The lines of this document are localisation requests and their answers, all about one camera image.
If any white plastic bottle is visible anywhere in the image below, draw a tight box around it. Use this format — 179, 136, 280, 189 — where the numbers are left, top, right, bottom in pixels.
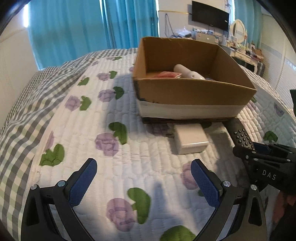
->
174, 64, 205, 80

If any black wall television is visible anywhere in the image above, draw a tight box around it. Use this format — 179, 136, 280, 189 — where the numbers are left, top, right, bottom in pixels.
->
191, 1, 229, 32

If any white dressing table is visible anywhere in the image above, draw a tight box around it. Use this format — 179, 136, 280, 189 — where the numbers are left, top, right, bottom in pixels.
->
221, 45, 265, 76

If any red patterned card case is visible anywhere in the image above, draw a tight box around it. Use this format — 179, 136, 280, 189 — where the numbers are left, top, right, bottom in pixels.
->
154, 71, 182, 78

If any white louvered wardrobe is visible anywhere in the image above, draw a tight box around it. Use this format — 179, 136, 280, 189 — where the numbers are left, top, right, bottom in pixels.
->
260, 14, 295, 109

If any white oval vanity mirror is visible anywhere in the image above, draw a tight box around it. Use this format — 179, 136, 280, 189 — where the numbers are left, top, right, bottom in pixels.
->
230, 19, 247, 44

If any right teal curtain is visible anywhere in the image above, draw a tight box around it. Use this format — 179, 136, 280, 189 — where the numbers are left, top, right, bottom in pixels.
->
234, 0, 262, 48

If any white square charger block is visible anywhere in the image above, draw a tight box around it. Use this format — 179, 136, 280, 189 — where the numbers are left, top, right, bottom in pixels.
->
174, 123, 209, 155

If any brown cardboard box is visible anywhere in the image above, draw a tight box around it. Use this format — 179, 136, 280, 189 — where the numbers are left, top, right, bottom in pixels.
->
132, 37, 256, 122

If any left blue curtain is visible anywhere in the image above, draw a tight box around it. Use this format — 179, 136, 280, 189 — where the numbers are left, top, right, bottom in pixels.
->
28, 1, 110, 69

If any blue curtain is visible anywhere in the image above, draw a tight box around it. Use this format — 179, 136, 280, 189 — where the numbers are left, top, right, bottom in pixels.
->
28, 1, 110, 69
100, 0, 159, 49

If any person's hand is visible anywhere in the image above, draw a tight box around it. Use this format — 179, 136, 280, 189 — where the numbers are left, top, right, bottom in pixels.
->
272, 191, 295, 236

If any small silver fridge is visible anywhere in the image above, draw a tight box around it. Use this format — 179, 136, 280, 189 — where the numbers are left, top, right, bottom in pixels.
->
195, 32, 219, 44

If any middle blue curtain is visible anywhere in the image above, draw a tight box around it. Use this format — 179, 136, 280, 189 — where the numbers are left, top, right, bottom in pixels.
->
100, 0, 159, 49

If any white floral quilt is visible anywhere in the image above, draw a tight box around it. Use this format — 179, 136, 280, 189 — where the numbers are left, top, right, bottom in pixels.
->
30, 53, 296, 241

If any grey checked bed sheet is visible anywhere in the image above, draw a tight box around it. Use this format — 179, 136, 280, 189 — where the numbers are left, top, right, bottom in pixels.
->
1, 49, 137, 240

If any black remote control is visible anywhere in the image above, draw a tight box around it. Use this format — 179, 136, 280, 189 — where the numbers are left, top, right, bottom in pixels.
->
223, 118, 255, 150

